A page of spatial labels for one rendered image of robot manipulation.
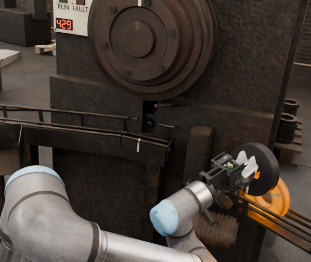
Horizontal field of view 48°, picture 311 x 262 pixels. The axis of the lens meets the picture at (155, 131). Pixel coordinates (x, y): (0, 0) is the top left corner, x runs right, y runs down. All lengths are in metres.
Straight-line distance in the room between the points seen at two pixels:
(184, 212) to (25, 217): 0.38
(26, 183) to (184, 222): 0.38
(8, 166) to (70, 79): 0.45
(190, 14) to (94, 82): 0.55
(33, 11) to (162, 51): 5.57
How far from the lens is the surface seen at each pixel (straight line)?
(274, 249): 2.14
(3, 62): 5.38
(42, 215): 0.63
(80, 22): 1.55
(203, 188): 0.89
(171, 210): 0.85
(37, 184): 0.70
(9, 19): 6.87
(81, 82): 1.56
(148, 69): 1.21
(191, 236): 0.91
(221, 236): 1.31
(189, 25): 1.20
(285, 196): 1.14
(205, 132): 1.31
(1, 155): 1.55
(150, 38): 1.18
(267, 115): 1.38
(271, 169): 1.01
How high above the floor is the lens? 1.31
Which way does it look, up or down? 24 degrees down
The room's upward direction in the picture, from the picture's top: 5 degrees clockwise
